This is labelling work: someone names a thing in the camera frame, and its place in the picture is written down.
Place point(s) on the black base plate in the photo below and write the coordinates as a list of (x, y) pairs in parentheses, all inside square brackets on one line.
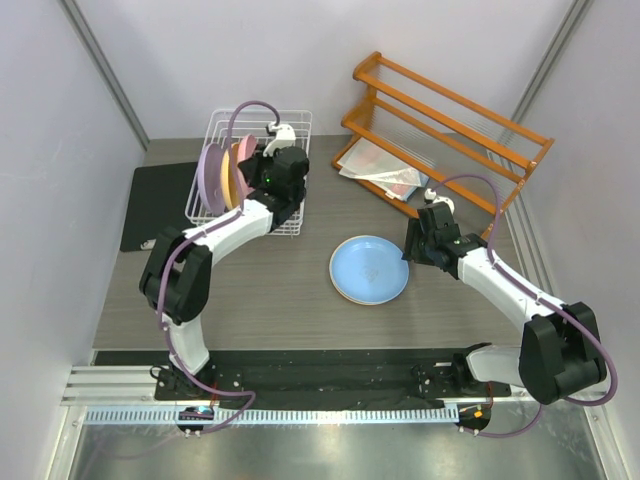
[(317, 380)]

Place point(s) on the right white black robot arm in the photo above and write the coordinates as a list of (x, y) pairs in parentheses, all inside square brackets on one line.
[(560, 353)]

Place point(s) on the black mat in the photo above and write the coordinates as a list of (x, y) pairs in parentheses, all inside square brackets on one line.
[(158, 197)]

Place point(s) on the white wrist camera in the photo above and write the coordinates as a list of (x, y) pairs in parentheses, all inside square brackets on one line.
[(432, 197), (282, 135)]

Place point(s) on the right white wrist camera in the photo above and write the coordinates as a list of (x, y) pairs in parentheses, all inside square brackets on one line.
[(432, 197)]

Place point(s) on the yellow bear plate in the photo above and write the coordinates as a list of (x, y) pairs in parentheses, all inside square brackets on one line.
[(369, 285)]

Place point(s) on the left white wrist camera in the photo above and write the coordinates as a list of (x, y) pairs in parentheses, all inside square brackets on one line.
[(282, 135)]

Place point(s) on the blue plate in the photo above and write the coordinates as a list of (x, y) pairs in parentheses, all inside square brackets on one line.
[(367, 250)]

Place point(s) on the orange plate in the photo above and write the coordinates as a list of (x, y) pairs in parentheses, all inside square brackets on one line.
[(230, 191)]

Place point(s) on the purple plate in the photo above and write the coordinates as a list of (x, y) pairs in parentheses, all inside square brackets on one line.
[(208, 179)]

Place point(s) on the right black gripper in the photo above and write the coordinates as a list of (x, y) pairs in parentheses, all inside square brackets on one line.
[(414, 233)]

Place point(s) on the clear plastic zip bag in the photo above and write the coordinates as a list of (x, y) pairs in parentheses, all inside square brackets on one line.
[(367, 161)]

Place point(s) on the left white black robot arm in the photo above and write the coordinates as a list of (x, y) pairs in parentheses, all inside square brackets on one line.
[(176, 279)]

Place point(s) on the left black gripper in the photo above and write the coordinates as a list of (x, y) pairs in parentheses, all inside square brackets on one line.
[(252, 167)]

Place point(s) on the white wire dish rack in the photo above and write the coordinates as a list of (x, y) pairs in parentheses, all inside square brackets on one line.
[(250, 121)]

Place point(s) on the aluminium slotted rail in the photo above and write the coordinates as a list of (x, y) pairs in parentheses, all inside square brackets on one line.
[(193, 416)]

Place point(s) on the pink plate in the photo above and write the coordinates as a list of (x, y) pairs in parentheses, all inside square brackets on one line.
[(245, 150)]

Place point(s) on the orange wooden shelf rack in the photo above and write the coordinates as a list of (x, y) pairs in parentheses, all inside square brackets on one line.
[(483, 158)]

